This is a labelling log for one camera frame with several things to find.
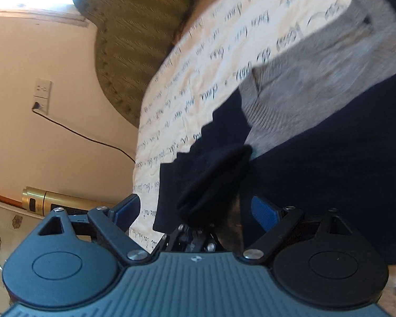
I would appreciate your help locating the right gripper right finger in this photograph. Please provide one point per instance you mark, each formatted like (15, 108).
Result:
(266, 229)

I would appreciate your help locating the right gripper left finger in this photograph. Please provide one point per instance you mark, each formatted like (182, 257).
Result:
(111, 225)

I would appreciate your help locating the grey sweater navy sleeves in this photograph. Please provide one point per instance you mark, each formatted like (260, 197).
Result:
(314, 128)

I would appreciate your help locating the gold tower fan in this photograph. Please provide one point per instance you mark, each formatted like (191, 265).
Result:
(42, 202)

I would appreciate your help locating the white script-print bed quilt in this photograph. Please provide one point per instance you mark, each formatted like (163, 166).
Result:
(214, 54)

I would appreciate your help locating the olive green upholstered headboard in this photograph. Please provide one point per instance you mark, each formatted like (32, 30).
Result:
(133, 38)

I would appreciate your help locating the white wall socket plate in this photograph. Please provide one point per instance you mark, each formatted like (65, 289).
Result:
(41, 96)

